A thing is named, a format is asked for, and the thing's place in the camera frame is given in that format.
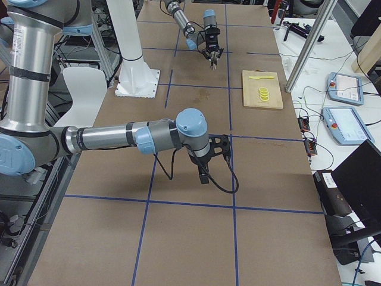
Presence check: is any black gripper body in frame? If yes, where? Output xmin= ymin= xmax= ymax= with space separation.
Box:
xmin=189 ymin=155 xmax=211 ymax=173
xmin=205 ymin=27 xmax=220 ymax=53

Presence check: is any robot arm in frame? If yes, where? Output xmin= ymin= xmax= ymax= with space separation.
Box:
xmin=164 ymin=1 xmax=224 ymax=70
xmin=1 ymin=1 xmax=213 ymax=184

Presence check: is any yellow plastic knife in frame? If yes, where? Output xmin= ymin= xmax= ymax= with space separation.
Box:
xmin=248 ymin=76 xmax=275 ymax=80

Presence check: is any bamboo cutting board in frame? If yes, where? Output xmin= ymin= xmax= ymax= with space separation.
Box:
xmin=242 ymin=70 xmax=283 ymax=110

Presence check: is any clear water bottle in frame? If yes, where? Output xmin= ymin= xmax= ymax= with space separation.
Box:
xmin=271 ymin=0 xmax=289 ymax=30

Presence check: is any white chair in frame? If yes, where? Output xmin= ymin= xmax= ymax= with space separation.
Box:
xmin=55 ymin=66 xmax=108 ymax=128

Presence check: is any teach pendant far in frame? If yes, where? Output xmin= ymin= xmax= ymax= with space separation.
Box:
xmin=327 ymin=72 xmax=364 ymax=106

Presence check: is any teach pendant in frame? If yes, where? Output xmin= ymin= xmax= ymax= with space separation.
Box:
xmin=322 ymin=107 xmax=375 ymax=145
xmin=327 ymin=72 xmax=364 ymax=106

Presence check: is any black box with label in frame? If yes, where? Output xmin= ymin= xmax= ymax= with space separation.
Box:
xmin=313 ymin=170 xmax=352 ymax=217

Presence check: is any teach pendant near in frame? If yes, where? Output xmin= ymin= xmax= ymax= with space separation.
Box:
xmin=322 ymin=107 xmax=375 ymax=145

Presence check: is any black monitor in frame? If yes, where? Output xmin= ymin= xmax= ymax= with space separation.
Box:
xmin=330 ymin=139 xmax=381 ymax=227

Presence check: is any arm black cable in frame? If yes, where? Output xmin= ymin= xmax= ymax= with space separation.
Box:
xmin=152 ymin=144 xmax=239 ymax=194
xmin=182 ymin=20 xmax=209 ymax=54

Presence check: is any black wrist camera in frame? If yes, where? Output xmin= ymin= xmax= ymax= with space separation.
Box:
xmin=208 ymin=134 xmax=231 ymax=161

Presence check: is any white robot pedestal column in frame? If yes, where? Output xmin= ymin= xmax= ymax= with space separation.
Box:
xmin=107 ymin=0 xmax=160 ymax=98

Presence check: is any black handle tool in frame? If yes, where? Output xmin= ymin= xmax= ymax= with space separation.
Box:
xmin=283 ymin=21 xmax=309 ymax=42

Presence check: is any aluminium frame post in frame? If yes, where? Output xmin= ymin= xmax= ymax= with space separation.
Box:
xmin=285 ymin=0 xmax=338 ymax=93

